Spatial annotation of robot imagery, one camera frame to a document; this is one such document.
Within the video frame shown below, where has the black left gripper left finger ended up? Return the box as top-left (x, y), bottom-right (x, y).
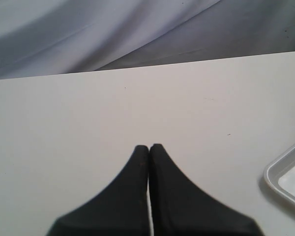
top-left (47, 145), bottom-right (150, 236)

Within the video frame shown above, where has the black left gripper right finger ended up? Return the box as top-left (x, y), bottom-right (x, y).
top-left (149, 144), bottom-right (262, 236)

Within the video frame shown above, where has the white rectangular tray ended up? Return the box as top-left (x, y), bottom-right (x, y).
top-left (263, 144), bottom-right (295, 206)

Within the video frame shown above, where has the grey backdrop cloth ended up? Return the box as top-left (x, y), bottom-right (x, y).
top-left (0, 0), bottom-right (295, 79)

